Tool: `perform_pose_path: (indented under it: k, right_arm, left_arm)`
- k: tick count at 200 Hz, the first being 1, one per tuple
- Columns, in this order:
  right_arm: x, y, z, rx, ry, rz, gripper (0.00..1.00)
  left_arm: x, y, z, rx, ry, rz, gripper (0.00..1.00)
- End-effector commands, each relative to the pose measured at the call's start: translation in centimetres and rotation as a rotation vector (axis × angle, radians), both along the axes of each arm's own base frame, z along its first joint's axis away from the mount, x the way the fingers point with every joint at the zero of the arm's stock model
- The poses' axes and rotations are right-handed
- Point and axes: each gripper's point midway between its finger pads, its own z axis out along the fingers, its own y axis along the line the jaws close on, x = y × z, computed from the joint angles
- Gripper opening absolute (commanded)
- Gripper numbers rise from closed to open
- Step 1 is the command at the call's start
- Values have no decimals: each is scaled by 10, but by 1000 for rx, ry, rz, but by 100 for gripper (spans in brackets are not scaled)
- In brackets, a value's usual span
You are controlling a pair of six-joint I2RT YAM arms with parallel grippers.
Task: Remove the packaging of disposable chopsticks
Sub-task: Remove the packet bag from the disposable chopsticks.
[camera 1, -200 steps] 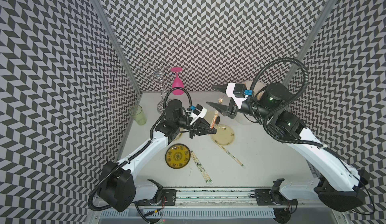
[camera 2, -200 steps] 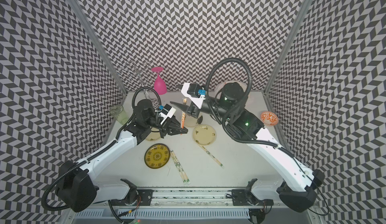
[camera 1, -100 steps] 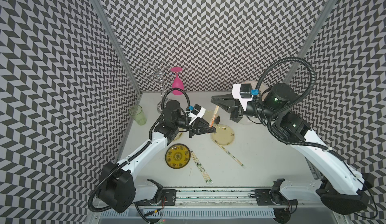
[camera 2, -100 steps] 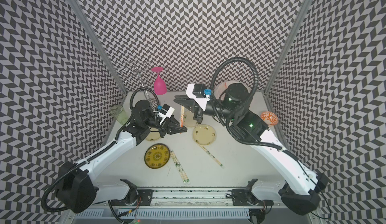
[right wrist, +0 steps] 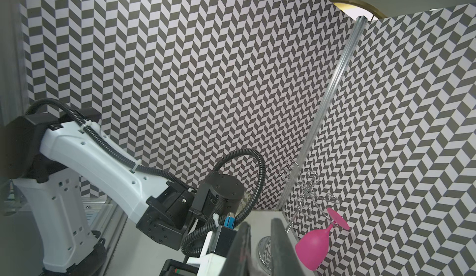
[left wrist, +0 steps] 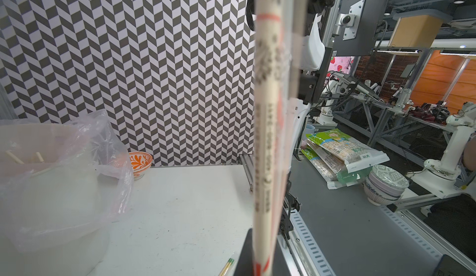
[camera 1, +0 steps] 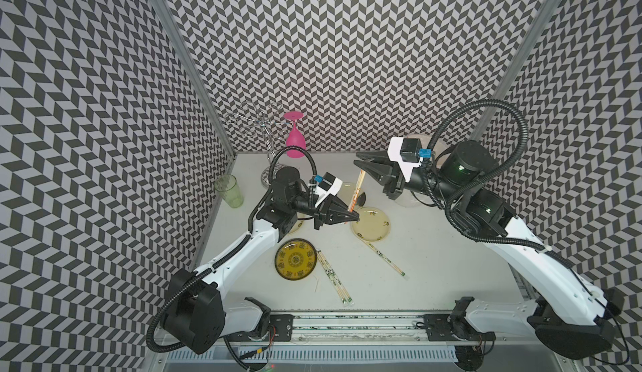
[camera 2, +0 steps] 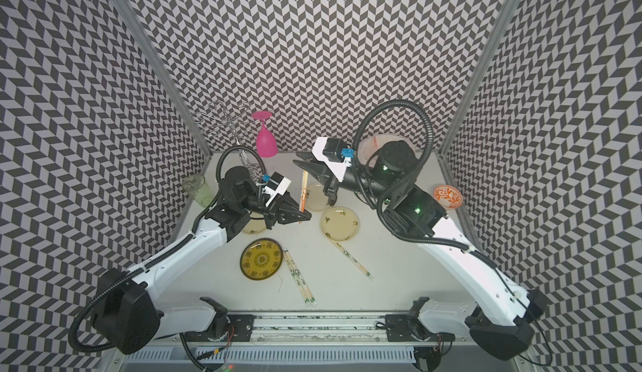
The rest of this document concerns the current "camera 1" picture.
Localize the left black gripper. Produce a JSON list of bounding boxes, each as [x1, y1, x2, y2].
[[289, 192, 359, 231]]

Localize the red chopsticks pair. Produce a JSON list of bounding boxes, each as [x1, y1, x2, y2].
[[349, 170, 366, 212]]

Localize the green chopsticks pair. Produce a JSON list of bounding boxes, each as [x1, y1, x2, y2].
[[316, 250, 354, 306], [360, 239, 407, 278]]

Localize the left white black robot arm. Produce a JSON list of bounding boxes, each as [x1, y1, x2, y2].
[[145, 147, 359, 355]]

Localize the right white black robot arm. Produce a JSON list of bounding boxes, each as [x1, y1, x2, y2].
[[354, 99, 624, 360]]

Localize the cream plate with dark mark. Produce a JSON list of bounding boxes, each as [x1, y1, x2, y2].
[[337, 182, 367, 209]]

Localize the cream plate centre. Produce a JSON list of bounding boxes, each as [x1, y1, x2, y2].
[[350, 207, 391, 243]]

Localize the cream plate left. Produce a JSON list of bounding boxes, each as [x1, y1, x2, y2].
[[289, 218, 304, 234]]

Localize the white bin with plastic bag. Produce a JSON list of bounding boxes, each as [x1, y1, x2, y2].
[[395, 133, 449, 208]]

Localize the dark yellow patterned plate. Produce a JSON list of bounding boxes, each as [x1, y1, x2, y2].
[[274, 238, 318, 281]]

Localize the pink plastic goblet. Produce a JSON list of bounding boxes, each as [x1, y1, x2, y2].
[[284, 111, 307, 150]]

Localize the green translucent plastic cup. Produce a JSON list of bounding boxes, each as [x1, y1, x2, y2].
[[214, 174, 244, 208]]

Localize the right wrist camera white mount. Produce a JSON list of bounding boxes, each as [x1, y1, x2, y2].
[[387, 137, 433, 182]]

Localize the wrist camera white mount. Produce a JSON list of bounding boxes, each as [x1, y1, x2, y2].
[[387, 137, 433, 182], [312, 172, 344, 208]]

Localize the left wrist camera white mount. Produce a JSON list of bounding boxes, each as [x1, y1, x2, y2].
[[312, 172, 344, 208]]

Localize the metal wire cup rack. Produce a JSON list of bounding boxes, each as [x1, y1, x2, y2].
[[224, 101, 288, 188]]

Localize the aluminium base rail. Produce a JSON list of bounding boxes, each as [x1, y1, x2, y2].
[[141, 311, 584, 371]]

